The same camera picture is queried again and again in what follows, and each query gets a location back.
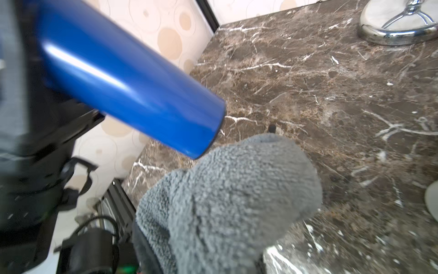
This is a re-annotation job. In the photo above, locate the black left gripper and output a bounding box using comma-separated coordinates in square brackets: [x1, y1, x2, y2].
[1, 1, 104, 274]

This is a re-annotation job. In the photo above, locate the blue thermos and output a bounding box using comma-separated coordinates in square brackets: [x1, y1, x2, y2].
[36, 1, 226, 159]

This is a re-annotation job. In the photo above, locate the grey yellow cleaning cloth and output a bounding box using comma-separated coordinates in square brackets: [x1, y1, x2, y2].
[132, 133, 322, 274]

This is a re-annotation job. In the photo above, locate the white thermos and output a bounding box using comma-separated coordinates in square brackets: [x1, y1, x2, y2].
[424, 181, 438, 221]

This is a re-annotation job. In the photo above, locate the silver metal cup stand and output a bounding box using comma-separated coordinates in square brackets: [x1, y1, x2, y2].
[358, 0, 438, 46]

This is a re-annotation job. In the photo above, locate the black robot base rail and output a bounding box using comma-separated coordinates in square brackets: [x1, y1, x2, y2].
[94, 178, 136, 243]

